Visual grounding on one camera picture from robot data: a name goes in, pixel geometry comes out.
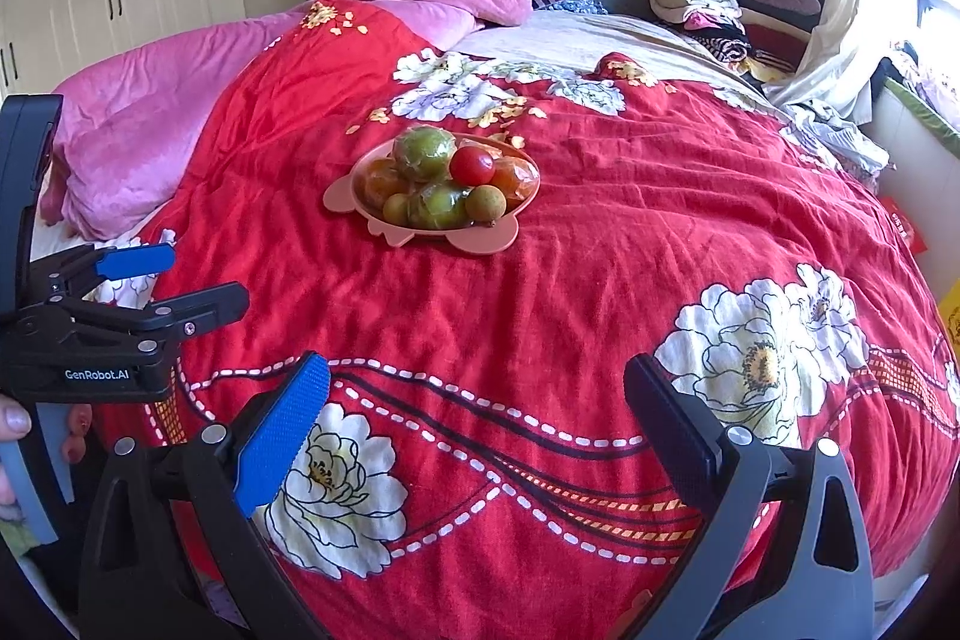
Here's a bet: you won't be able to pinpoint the yellow bag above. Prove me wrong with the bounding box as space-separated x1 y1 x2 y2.
936 280 960 348

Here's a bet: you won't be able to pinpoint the red packet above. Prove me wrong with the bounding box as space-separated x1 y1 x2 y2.
877 197 935 255

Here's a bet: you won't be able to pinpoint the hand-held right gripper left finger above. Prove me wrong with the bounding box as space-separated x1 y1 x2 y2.
79 351 331 640

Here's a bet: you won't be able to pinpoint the pile of dark clothes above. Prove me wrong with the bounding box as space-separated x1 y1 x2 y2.
735 0 826 64

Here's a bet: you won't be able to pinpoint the clothes heap on window seat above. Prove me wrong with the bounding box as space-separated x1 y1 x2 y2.
870 40 960 109

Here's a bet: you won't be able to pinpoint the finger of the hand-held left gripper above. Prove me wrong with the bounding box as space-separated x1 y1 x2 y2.
28 241 177 313
41 280 251 354

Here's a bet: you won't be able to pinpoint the pink plush blanket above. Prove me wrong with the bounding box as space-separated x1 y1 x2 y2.
39 0 535 242

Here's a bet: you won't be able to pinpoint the red cherry tomato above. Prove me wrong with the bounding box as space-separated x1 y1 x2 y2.
450 147 496 187

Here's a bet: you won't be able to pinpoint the red floral blanket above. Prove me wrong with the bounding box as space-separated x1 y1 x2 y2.
90 0 960 626

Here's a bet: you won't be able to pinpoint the beige bed sheet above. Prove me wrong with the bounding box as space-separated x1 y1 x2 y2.
450 10 781 86

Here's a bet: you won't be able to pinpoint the person's left hand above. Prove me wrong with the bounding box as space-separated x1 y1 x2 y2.
0 394 96 506

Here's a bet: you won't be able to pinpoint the pink plastic plate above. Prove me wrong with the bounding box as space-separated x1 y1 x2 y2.
323 134 542 253

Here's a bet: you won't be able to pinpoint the plastic-wrapped green citrus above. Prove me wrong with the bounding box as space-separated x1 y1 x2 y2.
409 182 475 230
392 125 458 182

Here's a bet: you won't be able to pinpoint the crumpled white grey clothes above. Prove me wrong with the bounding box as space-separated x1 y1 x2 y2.
784 100 890 176

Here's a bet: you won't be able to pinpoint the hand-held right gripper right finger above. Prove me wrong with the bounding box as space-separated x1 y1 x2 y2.
625 353 876 640

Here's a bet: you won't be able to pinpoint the window seat with green edge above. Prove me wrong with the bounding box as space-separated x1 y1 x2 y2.
862 77 960 251

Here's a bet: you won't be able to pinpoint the stack of folded clothes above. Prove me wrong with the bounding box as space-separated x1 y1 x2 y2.
649 0 751 64

